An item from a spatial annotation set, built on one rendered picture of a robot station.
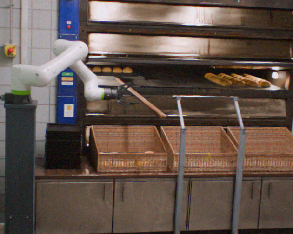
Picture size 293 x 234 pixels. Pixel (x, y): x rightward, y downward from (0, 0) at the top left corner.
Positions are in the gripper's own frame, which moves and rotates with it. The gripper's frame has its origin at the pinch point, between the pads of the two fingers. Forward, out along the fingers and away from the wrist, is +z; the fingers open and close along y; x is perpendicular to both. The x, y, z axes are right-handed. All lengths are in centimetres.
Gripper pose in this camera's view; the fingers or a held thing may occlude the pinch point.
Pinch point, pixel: (137, 94)
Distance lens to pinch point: 452.8
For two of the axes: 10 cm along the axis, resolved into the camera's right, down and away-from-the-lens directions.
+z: 9.8, 0.1, 2.1
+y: -0.5, 9.8, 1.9
